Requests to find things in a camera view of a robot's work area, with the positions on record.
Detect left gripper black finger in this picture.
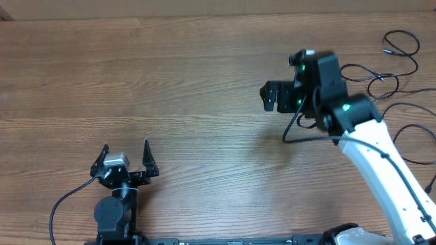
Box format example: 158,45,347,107
90,144,109,176
142,138,159,177

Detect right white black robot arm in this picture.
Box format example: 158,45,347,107
260,50,435,244

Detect black usb cables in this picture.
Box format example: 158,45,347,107
340,29,420,84

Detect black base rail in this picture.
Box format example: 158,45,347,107
84,223,392,245

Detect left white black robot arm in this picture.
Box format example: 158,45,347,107
90,139,159,245

